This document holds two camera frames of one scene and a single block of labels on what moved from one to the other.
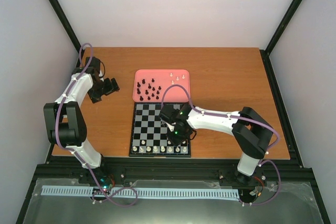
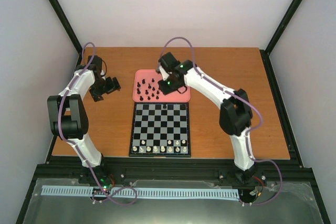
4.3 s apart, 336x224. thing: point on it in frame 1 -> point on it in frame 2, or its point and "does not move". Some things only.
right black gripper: (177, 142) -> (165, 91)
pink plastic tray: (149, 85) does not move
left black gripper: (94, 96) does not move
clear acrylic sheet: (286, 203) does not move
